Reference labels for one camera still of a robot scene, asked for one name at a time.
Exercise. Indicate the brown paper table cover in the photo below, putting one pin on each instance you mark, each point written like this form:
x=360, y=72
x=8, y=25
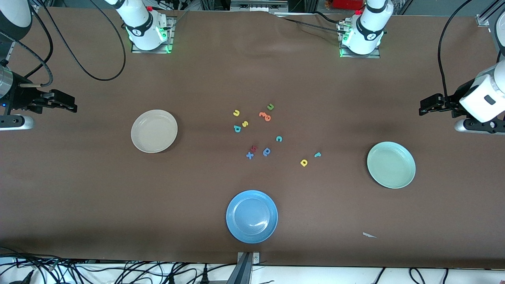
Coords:
x=79, y=197

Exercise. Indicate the aluminium profile beam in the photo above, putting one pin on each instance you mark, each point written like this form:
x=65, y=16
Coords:
x=244, y=268

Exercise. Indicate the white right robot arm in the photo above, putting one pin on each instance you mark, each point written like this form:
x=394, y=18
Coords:
x=142, y=27

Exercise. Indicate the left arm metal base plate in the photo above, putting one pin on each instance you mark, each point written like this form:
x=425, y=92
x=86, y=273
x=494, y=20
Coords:
x=375, y=56

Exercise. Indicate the blue letter a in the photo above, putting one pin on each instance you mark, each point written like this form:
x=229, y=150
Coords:
x=266, y=152

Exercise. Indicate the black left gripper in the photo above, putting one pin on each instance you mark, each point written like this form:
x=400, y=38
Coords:
x=452, y=103

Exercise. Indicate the red box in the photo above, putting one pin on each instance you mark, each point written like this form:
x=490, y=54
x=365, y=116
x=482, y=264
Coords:
x=347, y=4

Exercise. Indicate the pale green plate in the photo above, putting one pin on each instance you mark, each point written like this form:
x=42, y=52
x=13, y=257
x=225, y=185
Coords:
x=391, y=165

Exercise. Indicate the blue plate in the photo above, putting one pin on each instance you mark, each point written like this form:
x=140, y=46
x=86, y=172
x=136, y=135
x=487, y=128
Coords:
x=251, y=216

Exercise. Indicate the white paper scrap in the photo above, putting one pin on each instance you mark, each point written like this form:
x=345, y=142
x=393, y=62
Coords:
x=369, y=235

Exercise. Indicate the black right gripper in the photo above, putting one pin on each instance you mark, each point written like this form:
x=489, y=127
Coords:
x=20, y=98

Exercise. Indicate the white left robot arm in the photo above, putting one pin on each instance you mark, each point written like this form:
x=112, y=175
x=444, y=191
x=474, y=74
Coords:
x=369, y=31

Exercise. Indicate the aluminium frame corner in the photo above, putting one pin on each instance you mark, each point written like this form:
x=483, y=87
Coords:
x=483, y=19
x=34, y=6

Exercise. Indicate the beige brown plate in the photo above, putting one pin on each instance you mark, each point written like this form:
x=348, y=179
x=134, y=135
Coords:
x=154, y=131

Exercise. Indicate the grey power strip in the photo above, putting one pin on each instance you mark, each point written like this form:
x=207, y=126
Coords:
x=258, y=6

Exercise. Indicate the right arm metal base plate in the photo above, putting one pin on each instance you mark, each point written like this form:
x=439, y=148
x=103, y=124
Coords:
x=171, y=39

